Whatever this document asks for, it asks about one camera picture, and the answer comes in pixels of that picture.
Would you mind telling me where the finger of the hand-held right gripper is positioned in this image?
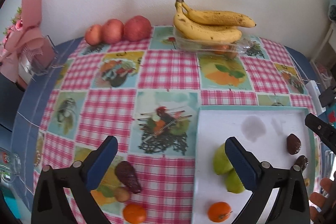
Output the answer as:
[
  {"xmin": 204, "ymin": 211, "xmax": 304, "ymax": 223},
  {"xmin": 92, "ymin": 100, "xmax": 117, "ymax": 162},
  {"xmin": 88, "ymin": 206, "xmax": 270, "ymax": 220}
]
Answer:
[{"xmin": 305, "ymin": 113, "xmax": 336, "ymax": 153}]

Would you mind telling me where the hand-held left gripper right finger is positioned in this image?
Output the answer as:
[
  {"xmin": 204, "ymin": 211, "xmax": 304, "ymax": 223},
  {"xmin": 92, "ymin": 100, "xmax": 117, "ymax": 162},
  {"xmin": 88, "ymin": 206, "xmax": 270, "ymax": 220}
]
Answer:
[{"xmin": 225, "ymin": 136, "xmax": 311, "ymax": 224}]

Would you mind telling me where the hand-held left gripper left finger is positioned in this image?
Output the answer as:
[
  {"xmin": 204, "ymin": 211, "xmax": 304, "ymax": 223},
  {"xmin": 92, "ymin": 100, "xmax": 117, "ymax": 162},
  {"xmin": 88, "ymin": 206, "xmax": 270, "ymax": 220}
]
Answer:
[{"xmin": 31, "ymin": 135, "xmax": 118, "ymax": 224}]

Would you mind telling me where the green apple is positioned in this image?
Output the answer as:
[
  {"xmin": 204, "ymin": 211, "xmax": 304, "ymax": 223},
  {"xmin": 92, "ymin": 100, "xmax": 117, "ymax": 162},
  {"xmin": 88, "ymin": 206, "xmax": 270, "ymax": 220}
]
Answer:
[
  {"xmin": 224, "ymin": 169, "xmax": 246, "ymax": 193},
  {"xmin": 213, "ymin": 143, "xmax": 234, "ymax": 175}
]

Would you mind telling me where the dark brown avocado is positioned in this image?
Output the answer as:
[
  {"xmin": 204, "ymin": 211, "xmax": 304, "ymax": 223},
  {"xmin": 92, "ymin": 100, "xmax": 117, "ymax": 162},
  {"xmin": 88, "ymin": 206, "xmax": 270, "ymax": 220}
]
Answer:
[
  {"xmin": 115, "ymin": 160, "xmax": 142, "ymax": 194},
  {"xmin": 295, "ymin": 155, "xmax": 309, "ymax": 174}
]

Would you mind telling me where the dark wrinkled passion fruit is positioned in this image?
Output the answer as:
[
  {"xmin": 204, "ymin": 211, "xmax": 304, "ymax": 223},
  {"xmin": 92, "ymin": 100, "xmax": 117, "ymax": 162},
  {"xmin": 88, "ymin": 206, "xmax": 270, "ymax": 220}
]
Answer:
[{"xmin": 287, "ymin": 133, "xmax": 301, "ymax": 155}]

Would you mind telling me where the white tray with teal rim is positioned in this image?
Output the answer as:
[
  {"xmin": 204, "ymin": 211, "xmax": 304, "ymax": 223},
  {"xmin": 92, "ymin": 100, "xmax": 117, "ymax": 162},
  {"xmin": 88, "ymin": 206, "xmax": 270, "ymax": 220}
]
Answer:
[{"xmin": 191, "ymin": 105, "xmax": 319, "ymax": 224}]

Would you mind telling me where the large brown round fruit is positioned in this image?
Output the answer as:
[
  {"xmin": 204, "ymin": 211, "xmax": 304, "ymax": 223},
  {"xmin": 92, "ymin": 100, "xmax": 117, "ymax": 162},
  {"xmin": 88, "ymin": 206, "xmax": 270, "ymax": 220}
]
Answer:
[{"xmin": 115, "ymin": 186, "xmax": 131, "ymax": 203}]

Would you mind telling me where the orange with stem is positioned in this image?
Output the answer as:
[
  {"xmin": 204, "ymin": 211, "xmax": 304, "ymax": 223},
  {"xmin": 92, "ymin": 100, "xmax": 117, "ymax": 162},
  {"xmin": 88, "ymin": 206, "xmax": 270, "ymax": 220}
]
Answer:
[{"xmin": 207, "ymin": 202, "xmax": 233, "ymax": 223}]

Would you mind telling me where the person's right hand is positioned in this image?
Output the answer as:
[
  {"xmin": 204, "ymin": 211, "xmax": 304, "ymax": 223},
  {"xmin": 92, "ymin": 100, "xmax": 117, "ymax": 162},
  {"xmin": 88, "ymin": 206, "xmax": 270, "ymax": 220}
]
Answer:
[{"xmin": 309, "ymin": 177, "xmax": 336, "ymax": 220}]

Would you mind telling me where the teal box with red label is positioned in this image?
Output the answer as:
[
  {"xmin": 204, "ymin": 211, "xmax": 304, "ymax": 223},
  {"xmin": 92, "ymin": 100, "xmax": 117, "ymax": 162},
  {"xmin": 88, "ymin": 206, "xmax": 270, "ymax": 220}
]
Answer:
[{"xmin": 325, "ymin": 105, "xmax": 336, "ymax": 123}]

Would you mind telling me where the black charger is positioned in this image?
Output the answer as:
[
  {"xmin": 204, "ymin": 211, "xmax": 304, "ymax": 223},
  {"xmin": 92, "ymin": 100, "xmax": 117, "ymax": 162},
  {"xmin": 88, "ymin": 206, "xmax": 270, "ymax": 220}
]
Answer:
[{"xmin": 320, "ymin": 86, "xmax": 336, "ymax": 107}]

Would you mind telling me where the white power strip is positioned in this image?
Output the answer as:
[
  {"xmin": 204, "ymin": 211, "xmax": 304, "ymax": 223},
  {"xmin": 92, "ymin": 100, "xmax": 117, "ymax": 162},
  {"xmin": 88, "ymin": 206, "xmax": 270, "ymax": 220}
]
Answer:
[{"xmin": 306, "ymin": 80, "xmax": 323, "ymax": 115}]

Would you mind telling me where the white chair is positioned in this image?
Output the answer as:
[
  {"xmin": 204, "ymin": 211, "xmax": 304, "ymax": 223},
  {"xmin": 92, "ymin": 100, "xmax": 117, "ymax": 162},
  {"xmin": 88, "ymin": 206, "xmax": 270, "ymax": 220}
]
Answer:
[{"xmin": 310, "ymin": 21, "xmax": 336, "ymax": 83}]

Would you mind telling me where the clear plastic bottle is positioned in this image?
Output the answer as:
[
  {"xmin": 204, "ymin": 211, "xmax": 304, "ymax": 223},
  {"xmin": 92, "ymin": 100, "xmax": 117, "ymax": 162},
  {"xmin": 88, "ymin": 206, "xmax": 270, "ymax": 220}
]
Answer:
[{"xmin": 0, "ymin": 152, "xmax": 21, "ymax": 185}]

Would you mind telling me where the pink checked printed tablecloth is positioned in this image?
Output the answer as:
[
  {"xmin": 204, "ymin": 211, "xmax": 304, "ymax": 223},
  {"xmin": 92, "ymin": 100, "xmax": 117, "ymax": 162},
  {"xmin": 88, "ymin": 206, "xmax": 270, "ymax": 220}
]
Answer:
[{"xmin": 33, "ymin": 25, "xmax": 319, "ymax": 224}]

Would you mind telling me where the small tangerine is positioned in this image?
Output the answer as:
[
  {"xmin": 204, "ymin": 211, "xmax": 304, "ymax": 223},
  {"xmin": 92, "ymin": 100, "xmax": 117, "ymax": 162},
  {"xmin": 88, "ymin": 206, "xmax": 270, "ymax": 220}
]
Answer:
[{"xmin": 215, "ymin": 44, "xmax": 237, "ymax": 59}]

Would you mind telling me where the teal patterned object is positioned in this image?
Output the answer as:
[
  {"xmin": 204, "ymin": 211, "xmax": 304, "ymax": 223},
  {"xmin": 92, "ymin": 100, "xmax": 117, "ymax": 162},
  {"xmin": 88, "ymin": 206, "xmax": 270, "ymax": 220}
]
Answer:
[{"xmin": 328, "ymin": 0, "xmax": 336, "ymax": 20}]

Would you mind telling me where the clear acrylic holder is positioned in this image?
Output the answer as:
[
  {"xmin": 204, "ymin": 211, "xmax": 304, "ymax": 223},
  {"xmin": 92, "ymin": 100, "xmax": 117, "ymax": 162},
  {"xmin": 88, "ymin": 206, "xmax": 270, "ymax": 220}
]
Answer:
[{"xmin": 18, "ymin": 34, "xmax": 59, "ymax": 76}]

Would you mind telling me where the red apple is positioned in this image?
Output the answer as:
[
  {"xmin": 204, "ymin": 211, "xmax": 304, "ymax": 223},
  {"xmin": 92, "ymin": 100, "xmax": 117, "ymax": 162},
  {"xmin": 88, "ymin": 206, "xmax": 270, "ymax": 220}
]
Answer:
[
  {"xmin": 124, "ymin": 15, "xmax": 152, "ymax": 42},
  {"xmin": 84, "ymin": 24, "xmax": 103, "ymax": 45},
  {"xmin": 101, "ymin": 19, "xmax": 124, "ymax": 44}
]

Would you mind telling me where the clear plastic container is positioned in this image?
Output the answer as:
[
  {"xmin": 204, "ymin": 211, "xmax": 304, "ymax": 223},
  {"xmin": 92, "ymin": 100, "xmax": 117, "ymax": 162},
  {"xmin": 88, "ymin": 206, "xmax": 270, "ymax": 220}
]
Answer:
[{"xmin": 175, "ymin": 30, "xmax": 254, "ymax": 60}]

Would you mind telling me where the spotted yellow banana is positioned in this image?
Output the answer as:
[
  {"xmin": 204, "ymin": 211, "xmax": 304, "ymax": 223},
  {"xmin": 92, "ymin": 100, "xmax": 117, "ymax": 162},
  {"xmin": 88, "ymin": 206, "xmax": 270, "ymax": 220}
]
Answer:
[
  {"xmin": 173, "ymin": 1, "xmax": 242, "ymax": 42},
  {"xmin": 176, "ymin": 0, "xmax": 257, "ymax": 28}
]

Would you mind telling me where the pink wrapped flower bouquet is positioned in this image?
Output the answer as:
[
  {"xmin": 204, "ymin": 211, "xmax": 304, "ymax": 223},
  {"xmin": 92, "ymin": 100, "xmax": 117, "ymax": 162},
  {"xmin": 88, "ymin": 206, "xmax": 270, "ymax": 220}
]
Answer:
[{"xmin": 0, "ymin": 0, "xmax": 45, "ymax": 88}]

